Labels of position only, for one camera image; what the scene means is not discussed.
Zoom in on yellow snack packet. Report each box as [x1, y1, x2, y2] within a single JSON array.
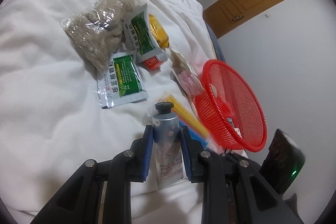
[[149, 14, 170, 48]]

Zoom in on floral hand cream tube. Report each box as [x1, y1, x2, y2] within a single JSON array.
[[152, 102, 183, 189]]

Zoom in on green white sachet upper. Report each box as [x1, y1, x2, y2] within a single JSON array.
[[122, 4, 167, 63]]

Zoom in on yellow blue stick packet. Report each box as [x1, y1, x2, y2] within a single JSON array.
[[159, 92, 213, 143]]

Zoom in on white duvet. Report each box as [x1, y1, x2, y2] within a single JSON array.
[[1, 0, 214, 223]]

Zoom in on green white sachet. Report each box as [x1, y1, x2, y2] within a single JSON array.
[[122, 4, 167, 63], [97, 51, 149, 109]]

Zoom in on green white sachet lower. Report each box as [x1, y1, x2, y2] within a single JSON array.
[[97, 51, 149, 109]]

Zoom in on pink candy clear packet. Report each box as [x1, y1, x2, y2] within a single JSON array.
[[170, 49, 204, 98]]

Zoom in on bagged grey plush toy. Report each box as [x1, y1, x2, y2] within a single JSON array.
[[61, 0, 141, 74]]

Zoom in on brown wooden door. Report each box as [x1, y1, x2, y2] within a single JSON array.
[[203, 0, 285, 38]]

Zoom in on red mesh plastic basket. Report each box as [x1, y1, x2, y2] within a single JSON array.
[[194, 60, 267, 152]]

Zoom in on red white small sachet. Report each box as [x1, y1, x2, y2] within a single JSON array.
[[143, 54, 167, 71]]

